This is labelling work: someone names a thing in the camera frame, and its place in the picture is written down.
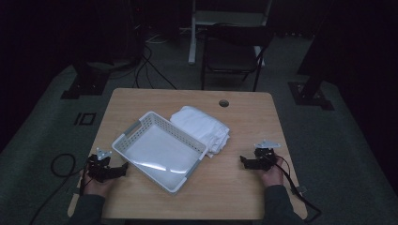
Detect black floor cables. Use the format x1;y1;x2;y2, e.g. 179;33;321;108
107;34;178;91

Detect black folding chair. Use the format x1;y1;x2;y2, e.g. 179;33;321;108
200;22;275;92

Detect white cloth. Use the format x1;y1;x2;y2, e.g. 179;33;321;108
169;105;231;158

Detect person's right hand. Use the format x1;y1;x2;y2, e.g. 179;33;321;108
262;157;285;188

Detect white perforated plastic basket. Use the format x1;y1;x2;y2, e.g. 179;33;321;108
111;111;209;195

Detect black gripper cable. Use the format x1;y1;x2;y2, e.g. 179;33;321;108
29;153;92;225
274;155;323;224

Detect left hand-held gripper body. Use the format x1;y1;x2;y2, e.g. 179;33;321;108
85;147;113;184

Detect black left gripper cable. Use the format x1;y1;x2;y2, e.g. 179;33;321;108
29;153;92;225

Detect person's left hand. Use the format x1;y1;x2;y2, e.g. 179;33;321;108
82;170;115;198

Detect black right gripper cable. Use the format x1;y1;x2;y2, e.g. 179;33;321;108
274;155;323;224

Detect black metal stand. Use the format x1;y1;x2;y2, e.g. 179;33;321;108
287;0;337;112
60;0;145;100

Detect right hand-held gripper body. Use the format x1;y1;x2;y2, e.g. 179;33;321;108
253;139;282;172

